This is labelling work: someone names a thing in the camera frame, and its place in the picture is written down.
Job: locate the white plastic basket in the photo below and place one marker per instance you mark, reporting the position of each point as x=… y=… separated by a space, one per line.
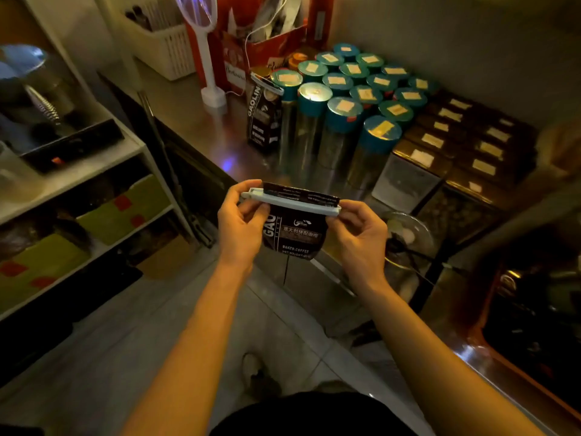
x=163 y=45

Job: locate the group of teal-lidded jars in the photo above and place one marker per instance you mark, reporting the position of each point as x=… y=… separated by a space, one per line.
x=345 y=108

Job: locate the white electric fly swatter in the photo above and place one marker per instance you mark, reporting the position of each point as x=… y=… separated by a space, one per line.
x=206 y=49

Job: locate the red paper bag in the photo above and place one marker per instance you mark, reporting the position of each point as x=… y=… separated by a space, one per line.
x=254 y=49

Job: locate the person's black shorts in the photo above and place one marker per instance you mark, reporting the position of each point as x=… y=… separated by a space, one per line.
x=313 y=417

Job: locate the person's left hand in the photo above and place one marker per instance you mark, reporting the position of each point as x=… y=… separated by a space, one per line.
x=238 y=238

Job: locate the person's right thumb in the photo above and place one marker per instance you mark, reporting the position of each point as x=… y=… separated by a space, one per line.
x=337 y=224

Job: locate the metal pot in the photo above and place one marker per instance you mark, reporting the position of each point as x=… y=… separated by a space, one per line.
x=36 y=81

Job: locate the person's shoe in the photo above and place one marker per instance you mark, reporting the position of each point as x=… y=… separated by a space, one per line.
x=259 y=374

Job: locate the white shelf unit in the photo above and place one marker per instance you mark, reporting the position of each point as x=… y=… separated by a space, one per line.
x=90 y=167

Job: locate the green packet with red labels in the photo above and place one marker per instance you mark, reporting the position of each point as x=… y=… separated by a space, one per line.
x=125 y=208
x=41 y=267

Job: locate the person's left thumb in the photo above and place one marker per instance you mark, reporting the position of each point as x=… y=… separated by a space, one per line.
x=258 y=215

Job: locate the group of brown-lidded square containers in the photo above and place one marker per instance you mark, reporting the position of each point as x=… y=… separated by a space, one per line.
x=454 y=154

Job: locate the person's right forearm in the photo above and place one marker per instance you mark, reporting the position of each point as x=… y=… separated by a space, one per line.
x=435 y=367

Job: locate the black coffee bag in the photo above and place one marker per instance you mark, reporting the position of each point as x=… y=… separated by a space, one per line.
x=295 y=233
x=263 y=120

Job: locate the person's left forearm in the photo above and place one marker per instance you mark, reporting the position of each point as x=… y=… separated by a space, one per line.
x=195 y=354

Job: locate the clear glass bowl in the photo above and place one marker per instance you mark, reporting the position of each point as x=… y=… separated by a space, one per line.
x=408 y=240

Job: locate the white bag sealing clip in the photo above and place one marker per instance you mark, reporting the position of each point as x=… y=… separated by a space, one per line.
x=267 y=83
x=295 y=203

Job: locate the person's right hand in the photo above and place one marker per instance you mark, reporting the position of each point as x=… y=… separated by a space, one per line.
x=370 y=254

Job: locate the orange-lidded jar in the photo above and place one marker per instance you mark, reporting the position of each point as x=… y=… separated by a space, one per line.
x=297 y=60

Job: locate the red cylindrical tin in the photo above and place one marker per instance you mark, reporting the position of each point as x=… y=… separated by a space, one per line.
x=320 y=20

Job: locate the dark sink basin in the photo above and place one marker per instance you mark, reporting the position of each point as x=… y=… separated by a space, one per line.
x=531 y=331

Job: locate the black tray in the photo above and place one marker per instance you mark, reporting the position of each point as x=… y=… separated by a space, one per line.
x=68 y=147

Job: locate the cardboard box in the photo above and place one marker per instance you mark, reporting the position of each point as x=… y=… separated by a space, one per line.
x=170 y=258

